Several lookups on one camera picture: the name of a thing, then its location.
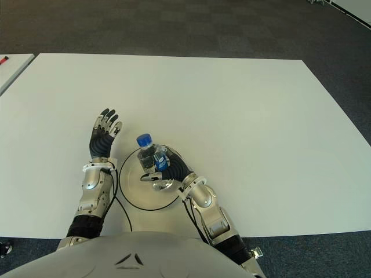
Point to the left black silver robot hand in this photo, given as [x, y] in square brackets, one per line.
[100, 144]

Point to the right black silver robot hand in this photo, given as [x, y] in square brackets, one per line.
[176, 169]

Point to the clear water bottle blue cap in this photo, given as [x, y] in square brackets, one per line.
[146, 156]

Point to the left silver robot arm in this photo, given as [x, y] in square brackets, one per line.
[91, 185]

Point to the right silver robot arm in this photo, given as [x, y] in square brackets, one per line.
[207, 199]

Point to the white plate black rim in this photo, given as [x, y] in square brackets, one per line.
[133, 185]

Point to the grey robot torso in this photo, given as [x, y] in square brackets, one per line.
[130, 260]

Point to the red marker pen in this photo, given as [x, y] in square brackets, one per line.
[4, 60]

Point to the black caster wheel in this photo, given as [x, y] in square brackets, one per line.
[5, 249]

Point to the white panel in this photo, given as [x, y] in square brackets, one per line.
[356, 10]

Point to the silver metal bracket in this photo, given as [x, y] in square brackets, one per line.
[257, 252]

